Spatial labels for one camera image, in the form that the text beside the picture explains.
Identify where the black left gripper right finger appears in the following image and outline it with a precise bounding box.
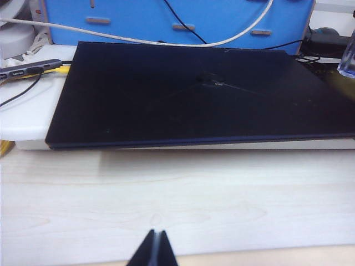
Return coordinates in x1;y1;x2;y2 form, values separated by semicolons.
156;230;179;266

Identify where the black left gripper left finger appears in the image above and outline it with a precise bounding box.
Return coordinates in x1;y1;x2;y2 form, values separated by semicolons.
128;229;158;266

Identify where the black closed laptop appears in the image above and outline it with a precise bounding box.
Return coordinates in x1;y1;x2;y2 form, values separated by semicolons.
44;41;355;152

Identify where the clear mineral water bottle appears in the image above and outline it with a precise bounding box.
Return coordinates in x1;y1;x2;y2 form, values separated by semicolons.
337;32;355;79

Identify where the white desktop riser board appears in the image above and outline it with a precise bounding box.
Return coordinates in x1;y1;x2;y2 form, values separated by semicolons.
0;44;355;152

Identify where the grey usb hub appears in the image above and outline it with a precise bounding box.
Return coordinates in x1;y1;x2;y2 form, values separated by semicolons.
0;58;63;81

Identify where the crumpled white paper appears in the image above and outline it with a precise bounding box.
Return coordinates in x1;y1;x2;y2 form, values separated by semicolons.
23;31;52;60

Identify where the blue wooden monitor riser box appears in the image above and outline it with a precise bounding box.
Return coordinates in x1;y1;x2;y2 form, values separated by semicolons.
38;0;317;56

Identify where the black green-edged mouse pad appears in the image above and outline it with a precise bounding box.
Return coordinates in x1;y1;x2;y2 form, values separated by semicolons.
297;57;355;90

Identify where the white desk fan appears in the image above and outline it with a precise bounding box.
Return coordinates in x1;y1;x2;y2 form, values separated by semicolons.
0;0;43;60

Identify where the yellow network cable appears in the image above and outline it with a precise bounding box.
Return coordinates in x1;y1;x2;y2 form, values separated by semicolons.
40;64;71;75

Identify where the black hub cable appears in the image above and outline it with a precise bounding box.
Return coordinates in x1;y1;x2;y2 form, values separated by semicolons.
0;68;43;108

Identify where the white cable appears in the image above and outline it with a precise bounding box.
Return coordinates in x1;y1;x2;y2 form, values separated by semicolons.
0;0;275;47

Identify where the thin black monitor cable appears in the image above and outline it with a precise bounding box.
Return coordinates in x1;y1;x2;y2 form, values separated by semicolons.
163;0;207;44

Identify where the thin black adapter cable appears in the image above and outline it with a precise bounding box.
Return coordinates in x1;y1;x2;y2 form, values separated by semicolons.
265;27;322;64

